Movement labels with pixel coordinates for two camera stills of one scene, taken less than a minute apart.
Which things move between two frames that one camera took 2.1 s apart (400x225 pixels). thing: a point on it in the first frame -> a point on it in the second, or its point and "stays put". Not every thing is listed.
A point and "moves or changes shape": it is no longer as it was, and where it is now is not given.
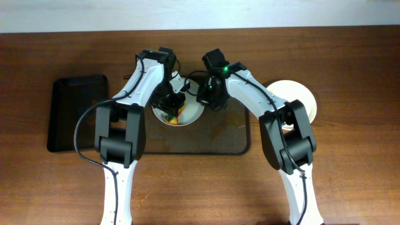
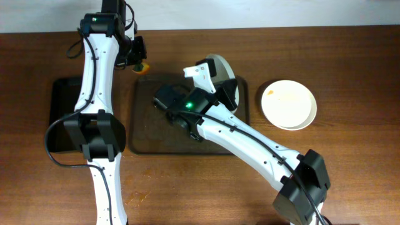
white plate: x=192 y=109 moves or changes shape
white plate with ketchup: x=288 y=90 stays put
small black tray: x=69 y=95 stays put
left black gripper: x=170 y=104 -> x=137 y=54
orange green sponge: x=174 y=119 moves or changes shape
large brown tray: x=225 y=130 stays put
